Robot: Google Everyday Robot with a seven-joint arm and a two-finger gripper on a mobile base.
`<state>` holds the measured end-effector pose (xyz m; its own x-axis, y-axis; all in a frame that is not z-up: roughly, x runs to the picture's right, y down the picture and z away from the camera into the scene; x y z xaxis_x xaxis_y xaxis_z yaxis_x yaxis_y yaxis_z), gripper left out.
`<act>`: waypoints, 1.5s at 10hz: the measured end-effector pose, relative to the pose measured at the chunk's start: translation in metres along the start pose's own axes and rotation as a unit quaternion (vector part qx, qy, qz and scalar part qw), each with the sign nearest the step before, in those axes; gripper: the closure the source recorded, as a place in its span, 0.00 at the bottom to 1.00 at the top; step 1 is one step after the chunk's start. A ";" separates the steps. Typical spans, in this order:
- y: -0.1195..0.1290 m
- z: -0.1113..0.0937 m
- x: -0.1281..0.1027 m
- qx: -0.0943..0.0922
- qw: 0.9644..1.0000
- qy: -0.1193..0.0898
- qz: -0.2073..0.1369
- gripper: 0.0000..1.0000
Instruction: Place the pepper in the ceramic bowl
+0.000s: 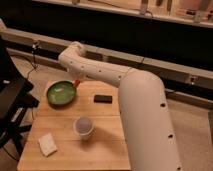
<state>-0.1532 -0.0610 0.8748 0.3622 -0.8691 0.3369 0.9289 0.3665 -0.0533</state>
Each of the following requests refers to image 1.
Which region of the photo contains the black stand equipment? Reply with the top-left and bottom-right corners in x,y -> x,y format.
0,36 -> 39,155

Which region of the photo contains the black cable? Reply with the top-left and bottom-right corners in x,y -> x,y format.
25,46 -> 40,81

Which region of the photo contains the green ceramic bowl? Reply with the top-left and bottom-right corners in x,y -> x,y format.
46,81 -> 76,106

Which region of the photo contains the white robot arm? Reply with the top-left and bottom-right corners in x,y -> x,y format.
58,42 -> 183,171

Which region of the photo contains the black rectangular block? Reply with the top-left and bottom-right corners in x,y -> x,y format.
94,95 -> 112,103

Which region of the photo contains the red pepper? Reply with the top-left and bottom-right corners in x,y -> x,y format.
73,80 -> 81,88

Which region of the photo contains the clear plastic cup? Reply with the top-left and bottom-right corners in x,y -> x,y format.
73,117 -> 94,141

